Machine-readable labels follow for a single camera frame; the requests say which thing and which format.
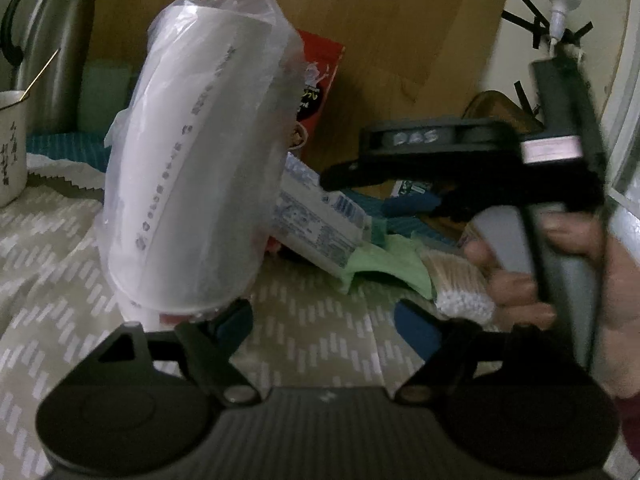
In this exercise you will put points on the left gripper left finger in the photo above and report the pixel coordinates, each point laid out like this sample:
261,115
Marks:
203,350

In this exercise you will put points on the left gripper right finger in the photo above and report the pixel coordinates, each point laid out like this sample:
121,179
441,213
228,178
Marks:
451,351

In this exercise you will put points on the patterned beige tablecloth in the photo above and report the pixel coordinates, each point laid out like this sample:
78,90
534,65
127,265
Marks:
56,306

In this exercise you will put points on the green drink carton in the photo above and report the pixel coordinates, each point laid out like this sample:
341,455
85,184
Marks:
407,187

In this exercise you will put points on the red snack box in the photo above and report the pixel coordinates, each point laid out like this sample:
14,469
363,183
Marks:
322,57

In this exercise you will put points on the green cloth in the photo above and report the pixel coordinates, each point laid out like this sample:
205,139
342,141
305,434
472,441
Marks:
400,258

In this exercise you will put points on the steel thermos jug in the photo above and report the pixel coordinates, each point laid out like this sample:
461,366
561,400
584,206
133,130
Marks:
50,63

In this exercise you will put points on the brown cardboard backdrop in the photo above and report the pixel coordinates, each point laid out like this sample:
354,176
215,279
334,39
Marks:
402,59

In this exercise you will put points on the white toothpaste box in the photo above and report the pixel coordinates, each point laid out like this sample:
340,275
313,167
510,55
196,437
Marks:
323,227

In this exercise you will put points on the brown chair back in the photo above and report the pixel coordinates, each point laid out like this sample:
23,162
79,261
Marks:
493,104

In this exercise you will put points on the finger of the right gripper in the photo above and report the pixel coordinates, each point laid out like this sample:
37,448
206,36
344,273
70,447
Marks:
410,205
358,173

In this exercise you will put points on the person right hand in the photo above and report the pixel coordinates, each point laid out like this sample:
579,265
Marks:
516,296

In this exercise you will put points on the cotton swab bag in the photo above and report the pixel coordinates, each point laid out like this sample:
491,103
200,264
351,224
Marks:
459,287

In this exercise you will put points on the white enamel mug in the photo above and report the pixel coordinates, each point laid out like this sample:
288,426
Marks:
13,165

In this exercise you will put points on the teal quilted mat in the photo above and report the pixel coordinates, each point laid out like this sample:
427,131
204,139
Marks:
76,147

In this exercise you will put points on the bagged white paper cup stack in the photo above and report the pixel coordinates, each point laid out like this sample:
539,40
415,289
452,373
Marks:
197,159

